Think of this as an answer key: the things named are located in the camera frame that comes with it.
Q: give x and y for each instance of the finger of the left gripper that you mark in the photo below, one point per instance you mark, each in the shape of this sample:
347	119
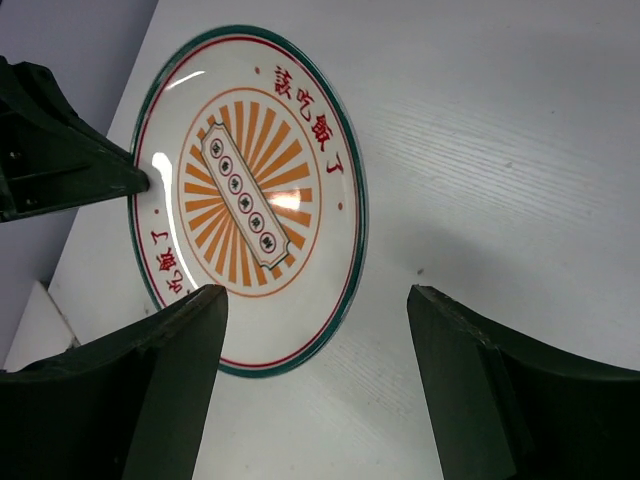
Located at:
51	159

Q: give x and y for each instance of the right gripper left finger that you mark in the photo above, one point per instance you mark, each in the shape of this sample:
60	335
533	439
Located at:
129	405

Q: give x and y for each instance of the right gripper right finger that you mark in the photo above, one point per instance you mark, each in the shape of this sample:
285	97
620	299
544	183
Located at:
504	405

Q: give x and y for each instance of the orange sunburst plate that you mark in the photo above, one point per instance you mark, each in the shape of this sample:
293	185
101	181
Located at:
257	184

